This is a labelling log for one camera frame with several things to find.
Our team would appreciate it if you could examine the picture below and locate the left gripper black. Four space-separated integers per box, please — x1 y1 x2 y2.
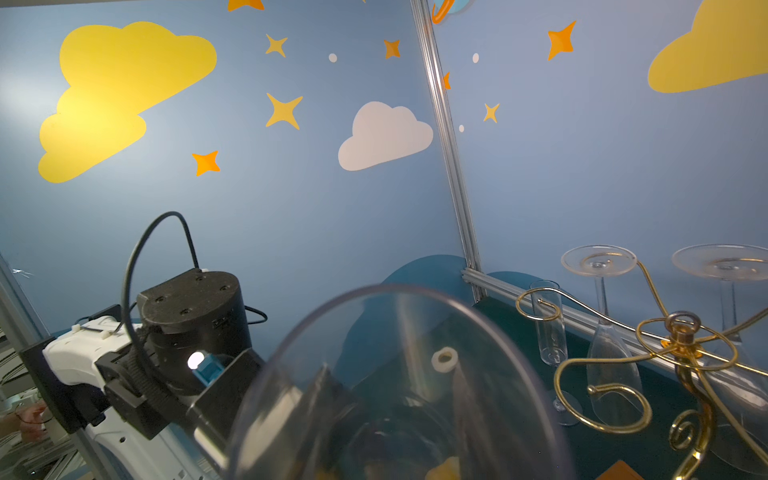
186 349 264 471

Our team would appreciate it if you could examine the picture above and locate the clear flute glass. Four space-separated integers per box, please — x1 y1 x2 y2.
670 242 768 478
224 284 576 479
561 245 643 426
529 280 582 427

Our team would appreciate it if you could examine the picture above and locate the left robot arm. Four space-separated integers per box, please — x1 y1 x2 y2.
21 269 263 479

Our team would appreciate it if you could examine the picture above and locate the white tape roll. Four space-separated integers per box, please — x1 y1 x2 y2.
431 347 459 374

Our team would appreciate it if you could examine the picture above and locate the yellow black work glove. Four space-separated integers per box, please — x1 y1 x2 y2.
425 456 461 480

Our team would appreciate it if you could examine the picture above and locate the left aluminium frame post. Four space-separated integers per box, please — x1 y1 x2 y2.
410 0 482 271

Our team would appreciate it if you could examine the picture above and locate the gold wire glass rack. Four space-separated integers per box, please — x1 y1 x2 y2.
514 259 768 480

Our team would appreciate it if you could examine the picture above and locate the horizontal aluminium frame bar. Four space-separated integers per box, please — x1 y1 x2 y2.
462 267 767 387

